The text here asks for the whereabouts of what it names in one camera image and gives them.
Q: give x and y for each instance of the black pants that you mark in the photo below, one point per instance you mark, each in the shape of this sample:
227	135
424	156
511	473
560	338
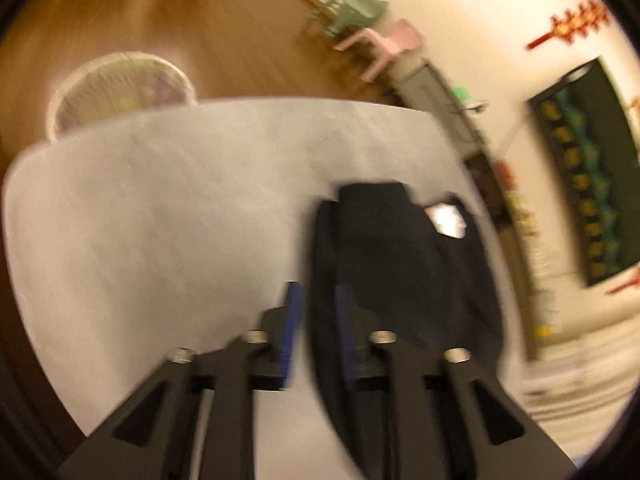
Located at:
400	270

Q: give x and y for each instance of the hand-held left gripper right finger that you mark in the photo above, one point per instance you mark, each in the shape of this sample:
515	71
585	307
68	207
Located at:
346	340

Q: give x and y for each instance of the long grey television cabinet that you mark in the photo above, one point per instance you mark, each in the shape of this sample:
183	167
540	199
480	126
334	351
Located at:
440	105

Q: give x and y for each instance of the pink plastic child chair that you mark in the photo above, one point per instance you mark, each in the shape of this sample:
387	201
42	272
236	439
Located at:
385	40

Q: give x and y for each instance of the red chinese knot decoration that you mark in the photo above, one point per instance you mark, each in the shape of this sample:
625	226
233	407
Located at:
570	25
625	282

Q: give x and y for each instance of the green plastic child chair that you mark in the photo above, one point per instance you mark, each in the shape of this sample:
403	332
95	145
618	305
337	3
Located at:
352	10

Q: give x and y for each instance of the white paper garment tag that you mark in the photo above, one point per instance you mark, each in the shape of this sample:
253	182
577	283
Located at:
447	220

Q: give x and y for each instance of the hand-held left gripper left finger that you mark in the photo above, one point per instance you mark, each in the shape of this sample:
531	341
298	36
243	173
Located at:
292	330

